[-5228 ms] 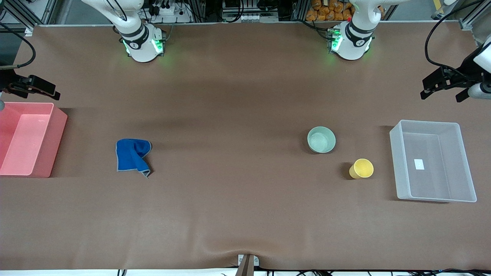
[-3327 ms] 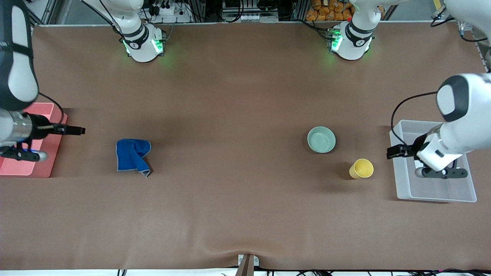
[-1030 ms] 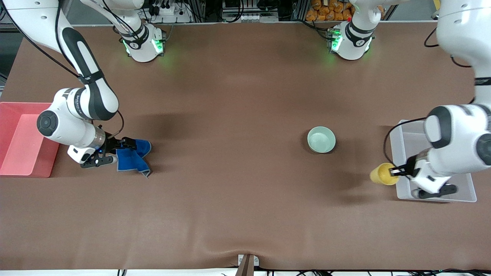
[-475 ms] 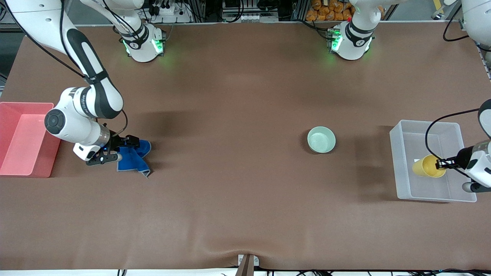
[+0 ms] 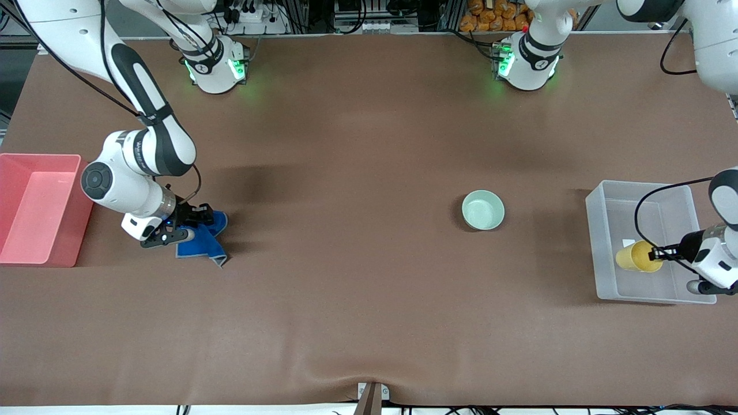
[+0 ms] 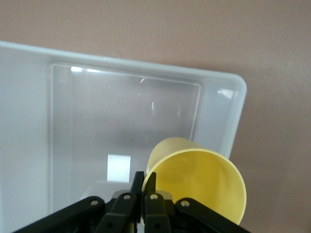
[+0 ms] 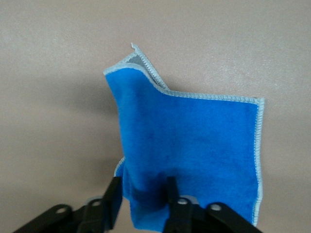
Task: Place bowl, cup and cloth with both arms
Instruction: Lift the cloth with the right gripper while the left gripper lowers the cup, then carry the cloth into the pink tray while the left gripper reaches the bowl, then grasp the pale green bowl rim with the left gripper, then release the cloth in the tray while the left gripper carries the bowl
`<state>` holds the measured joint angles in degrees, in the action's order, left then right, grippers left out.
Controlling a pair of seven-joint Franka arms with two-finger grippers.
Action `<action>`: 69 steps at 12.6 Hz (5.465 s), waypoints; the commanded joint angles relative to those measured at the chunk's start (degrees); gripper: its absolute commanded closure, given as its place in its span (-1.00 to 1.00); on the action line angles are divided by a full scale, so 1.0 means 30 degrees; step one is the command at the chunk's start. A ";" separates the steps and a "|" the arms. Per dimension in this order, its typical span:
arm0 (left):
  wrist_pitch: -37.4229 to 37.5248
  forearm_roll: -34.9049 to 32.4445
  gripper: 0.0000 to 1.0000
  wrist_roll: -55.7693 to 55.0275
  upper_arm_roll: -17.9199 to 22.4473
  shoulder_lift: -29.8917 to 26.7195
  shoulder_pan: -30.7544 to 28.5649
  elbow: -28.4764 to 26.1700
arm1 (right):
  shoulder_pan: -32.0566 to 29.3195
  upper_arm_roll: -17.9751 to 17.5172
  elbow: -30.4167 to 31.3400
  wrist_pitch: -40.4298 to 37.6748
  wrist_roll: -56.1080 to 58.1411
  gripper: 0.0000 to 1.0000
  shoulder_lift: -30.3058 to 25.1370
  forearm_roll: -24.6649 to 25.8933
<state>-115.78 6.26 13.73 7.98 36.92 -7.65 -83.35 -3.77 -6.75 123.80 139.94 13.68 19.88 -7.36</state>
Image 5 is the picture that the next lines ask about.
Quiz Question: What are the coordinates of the yellow cup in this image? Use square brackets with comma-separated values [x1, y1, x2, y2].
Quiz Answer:
[615, 240, 664, 273]

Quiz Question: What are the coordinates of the white power strip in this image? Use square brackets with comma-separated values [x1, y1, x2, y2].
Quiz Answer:
[222, 0, 289, 35]

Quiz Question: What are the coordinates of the pink plastic bin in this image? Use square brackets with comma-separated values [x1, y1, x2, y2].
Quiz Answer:
[0, 153, 96, 268]

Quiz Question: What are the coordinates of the mint green bowl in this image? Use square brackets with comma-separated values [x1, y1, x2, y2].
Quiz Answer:
[461, 190, 506, 231]

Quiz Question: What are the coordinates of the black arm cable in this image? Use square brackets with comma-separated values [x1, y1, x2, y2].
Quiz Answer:
[12, 0, 202, 208]
[634, 17, 718, 274]

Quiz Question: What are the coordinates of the translucent plastic storage box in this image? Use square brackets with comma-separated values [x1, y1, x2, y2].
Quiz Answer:
[585, 180, 717, 305]

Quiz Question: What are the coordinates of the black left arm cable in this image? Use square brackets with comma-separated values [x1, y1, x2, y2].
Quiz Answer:
[634, 17, 718, 274]

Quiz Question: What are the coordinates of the fabric table cover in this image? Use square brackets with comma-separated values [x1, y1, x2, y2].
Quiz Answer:
[0, 32, 738, 407]

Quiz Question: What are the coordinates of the table edge clamp bracket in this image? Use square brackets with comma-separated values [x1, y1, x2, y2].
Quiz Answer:
[353, 382, 391, 415]

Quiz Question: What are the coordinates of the orange snack bag pile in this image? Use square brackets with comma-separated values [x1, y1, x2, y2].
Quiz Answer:
[460, 0, 534, 32]

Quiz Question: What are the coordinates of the white terminal block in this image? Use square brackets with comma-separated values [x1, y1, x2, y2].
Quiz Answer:
[360, 20, 419, 33]

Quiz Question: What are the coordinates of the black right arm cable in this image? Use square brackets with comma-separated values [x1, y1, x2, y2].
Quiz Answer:
[12, 0, 202, 208]

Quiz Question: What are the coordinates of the blue cloth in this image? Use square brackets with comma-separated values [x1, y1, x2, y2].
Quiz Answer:
[175, 210, 229, 269]

